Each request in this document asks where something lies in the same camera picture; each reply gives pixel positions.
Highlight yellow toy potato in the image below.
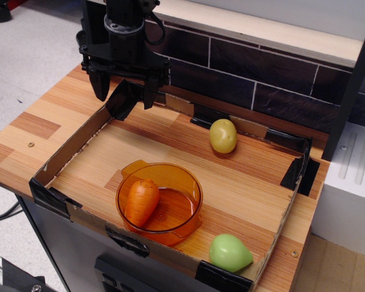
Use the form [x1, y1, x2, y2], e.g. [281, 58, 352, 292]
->
[209, 119, 237, 154]

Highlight green toy pear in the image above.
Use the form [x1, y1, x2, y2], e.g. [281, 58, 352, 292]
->
[209, 234, 254, 272]

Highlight black bracket with screw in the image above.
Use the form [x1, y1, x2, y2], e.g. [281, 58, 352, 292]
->
[0, 257, 49, 291]

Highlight white ribbed sink unit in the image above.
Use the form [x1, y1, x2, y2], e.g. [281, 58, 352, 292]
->
[311, 123, 365, 255]

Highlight black upright post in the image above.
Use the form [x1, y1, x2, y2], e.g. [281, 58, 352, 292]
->
[321, 39, 365, 162]

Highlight cardboard fence with black tape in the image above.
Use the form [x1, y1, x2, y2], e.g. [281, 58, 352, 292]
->
[30, 94, 328, 291]

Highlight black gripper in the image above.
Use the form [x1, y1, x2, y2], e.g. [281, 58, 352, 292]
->
[79, 18, 172, 110]

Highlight dark brick backsplash panel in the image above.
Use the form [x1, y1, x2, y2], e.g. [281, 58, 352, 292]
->
[80, 0, 365, 134]

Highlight orange toy carrot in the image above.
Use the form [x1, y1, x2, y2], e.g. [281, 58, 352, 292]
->
[124, 179, 160, 227]

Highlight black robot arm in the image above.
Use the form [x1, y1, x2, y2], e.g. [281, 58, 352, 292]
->
[78, 1, 171, 109]

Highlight black chair caster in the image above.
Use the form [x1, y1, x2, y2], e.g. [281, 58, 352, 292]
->
[0, 0, 12, 23]

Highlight black cables at left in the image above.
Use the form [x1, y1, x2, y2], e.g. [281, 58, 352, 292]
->
[0, 127, 22, 224]

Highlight orange transparent plastic pot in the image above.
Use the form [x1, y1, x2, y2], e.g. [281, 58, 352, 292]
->
[116, 161, 203, 246]

